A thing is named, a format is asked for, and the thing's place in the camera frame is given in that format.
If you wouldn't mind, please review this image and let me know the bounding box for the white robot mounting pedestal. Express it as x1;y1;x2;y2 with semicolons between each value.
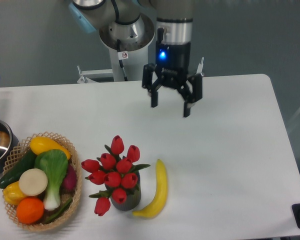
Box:
76;37;205;85

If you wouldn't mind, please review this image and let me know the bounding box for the green bean pod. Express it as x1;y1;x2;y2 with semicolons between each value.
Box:
43;198;73;225

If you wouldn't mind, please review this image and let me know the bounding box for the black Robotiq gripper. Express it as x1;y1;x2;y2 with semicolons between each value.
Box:
142;41;203;118

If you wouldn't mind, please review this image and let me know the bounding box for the green bok choy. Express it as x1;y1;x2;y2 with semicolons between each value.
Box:
34;149;68;211

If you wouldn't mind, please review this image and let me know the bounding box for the dark green cucumber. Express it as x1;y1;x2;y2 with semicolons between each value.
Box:
0;149;37;189

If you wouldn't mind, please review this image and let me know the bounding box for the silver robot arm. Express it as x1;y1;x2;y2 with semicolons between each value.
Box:
68;0;203;117

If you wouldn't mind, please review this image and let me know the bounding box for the yellow bell pepper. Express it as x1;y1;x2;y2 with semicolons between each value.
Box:
3;181;28;206

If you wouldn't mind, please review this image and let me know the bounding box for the purple sweet potato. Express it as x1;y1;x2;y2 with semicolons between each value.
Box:
61;164;77;191

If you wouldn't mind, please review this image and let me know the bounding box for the yellow banana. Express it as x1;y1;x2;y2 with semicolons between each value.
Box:
132;159;169;219

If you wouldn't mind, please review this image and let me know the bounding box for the dark grey ribbed vase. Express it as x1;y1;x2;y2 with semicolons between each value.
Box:
104;171;141;211

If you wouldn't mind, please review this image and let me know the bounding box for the white round radish slice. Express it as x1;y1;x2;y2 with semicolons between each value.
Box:
18;168;48;196

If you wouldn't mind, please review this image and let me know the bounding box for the red tulip bouquet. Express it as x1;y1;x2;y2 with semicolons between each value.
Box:
81;135;150;217

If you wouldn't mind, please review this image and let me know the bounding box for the woven wicker basket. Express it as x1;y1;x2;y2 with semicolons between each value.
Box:
3;131;82;232

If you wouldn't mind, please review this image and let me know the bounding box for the yellow squash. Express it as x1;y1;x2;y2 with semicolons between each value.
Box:
29;136;71;160

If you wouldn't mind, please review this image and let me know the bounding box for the orange fruit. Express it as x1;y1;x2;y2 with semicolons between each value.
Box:
16;197;45;224

